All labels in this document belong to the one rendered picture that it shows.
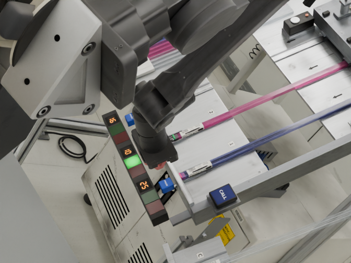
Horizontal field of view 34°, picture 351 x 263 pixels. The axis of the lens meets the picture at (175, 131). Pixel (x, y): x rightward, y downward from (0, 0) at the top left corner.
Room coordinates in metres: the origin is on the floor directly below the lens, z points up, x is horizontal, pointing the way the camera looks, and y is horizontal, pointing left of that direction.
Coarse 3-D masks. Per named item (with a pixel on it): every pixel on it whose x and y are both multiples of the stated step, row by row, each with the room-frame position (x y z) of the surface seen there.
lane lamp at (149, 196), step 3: (153, 189) 1.10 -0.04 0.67; (147, 192) 1.09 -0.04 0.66; (150, 192) 1.09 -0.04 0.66; (153, 192) 1.09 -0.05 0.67; (141, 195) 1.08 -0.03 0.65; (144, 195) 1.08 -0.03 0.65; (147, 195) 1.08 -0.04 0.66; (150, 195) 1.08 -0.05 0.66; (153, 195) 1.08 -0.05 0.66; (156, 195) 1.08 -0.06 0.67; (144, 198) 1.07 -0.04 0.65; (147, 198) 1.07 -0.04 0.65; (150, 198) 1.07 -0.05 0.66; (153, 198) 1.08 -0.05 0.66; (156, 198) 1.08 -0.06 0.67; (144, 201) 1.07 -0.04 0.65; (147, 201) 1.07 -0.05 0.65; (150, 201) 1.07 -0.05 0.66
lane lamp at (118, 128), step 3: (120, 123) 1.24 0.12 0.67; (114, 126) 1.23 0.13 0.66; (117, 126) 1.23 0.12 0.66; (120, 126) 1.23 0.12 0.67; (111, 129) 1.22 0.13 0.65; (114, 129) 1.22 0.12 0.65; (117, 129) 1.22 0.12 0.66; (120, 129) 1.22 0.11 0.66; (123, 129) 1.22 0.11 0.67; (111, 132) 1.21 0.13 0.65; (114, 132) 1.21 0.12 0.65; (117, 132) 1.21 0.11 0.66; (120, 132) 1.22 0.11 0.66
